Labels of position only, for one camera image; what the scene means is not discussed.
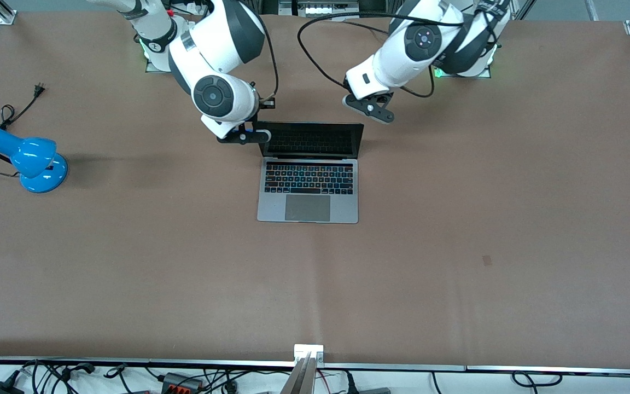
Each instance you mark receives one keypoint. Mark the silver apple laptop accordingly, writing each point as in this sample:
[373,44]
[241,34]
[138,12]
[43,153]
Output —
[308,208]

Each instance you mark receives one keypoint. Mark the grey power strip box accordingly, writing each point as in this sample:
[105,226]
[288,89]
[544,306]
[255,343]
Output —
[320,8]

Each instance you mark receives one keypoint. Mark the small brown tape patch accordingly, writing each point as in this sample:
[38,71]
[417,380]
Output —
[488,260]

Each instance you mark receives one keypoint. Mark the blue desk lamp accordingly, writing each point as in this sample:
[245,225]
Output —
[33,156]

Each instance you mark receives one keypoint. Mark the black box orange connectors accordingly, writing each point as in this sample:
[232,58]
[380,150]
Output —
[182,382]

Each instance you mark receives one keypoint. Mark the metal table edge strip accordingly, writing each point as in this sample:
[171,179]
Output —
[402,366]

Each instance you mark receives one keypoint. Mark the black power adapter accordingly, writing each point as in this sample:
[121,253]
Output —
[0,388]

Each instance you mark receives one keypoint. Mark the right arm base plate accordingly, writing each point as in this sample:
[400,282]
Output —
[153,68]

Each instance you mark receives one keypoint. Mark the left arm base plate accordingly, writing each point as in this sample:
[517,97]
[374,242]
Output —
[482,74]

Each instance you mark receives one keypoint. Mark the silver post bracket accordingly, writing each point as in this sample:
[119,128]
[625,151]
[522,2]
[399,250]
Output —
[308,350]

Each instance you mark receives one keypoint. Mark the aluminium camera post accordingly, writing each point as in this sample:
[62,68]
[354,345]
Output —
[301,377]

